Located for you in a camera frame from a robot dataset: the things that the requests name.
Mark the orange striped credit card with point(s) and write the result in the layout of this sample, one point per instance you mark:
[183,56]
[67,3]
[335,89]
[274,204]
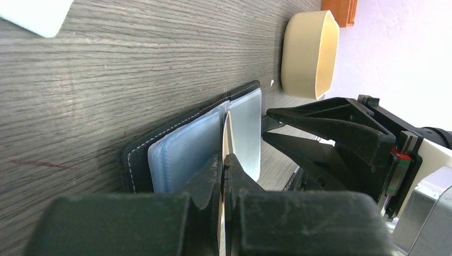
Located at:
[227,148]

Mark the black leather card holder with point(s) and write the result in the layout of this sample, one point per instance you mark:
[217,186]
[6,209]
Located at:
[165,158]

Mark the beige oval tray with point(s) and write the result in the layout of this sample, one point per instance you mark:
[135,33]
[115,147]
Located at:
[309,54]

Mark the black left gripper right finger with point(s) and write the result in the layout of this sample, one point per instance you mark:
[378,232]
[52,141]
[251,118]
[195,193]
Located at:
[260,222]

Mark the orange compartment organizer box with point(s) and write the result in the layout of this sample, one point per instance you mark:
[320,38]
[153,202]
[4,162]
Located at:
[343,11]

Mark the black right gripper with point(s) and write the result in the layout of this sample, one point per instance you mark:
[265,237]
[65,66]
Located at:
[362,140]

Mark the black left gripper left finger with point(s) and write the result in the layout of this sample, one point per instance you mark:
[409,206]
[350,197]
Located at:
[185,222]

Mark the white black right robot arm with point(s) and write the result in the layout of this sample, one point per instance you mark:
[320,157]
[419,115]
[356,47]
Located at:
[435,151]

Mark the green cartoon print cloth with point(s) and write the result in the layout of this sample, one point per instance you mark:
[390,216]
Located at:
[42,17]

